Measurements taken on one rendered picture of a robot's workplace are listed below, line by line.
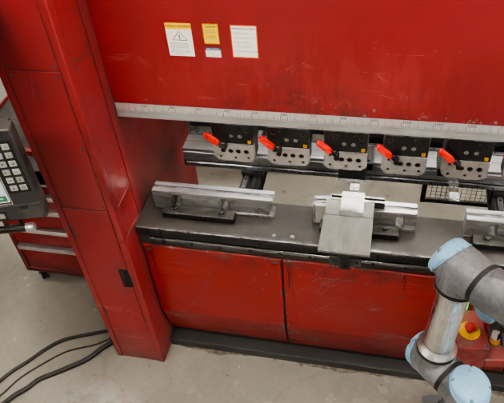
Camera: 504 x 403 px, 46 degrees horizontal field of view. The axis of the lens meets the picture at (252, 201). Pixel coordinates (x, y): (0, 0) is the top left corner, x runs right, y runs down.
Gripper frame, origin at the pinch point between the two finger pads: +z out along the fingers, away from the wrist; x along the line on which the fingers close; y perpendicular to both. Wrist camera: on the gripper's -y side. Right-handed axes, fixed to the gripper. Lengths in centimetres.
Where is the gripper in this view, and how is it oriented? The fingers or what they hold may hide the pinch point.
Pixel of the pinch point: (496, 340)
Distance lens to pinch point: 227.8
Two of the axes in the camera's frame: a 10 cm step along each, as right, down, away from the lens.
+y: 0.5, -7.5, 6.6
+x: -10.0, 0.1, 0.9
